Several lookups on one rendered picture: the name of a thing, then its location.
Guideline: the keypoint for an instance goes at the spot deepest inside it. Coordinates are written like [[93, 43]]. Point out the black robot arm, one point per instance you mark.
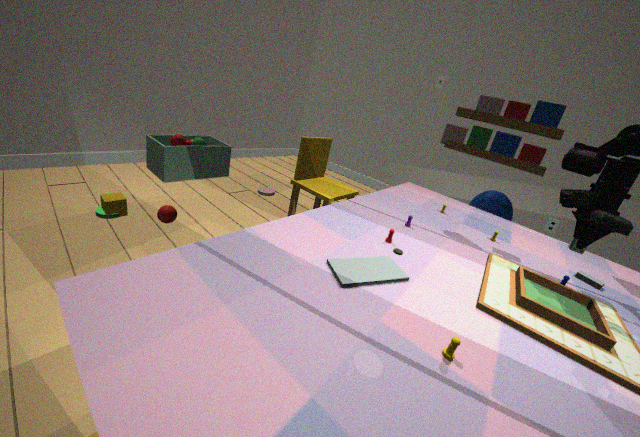
[[587, 160]]

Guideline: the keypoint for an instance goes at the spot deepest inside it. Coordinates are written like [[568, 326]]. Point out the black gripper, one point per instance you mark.
[[591, 226]]

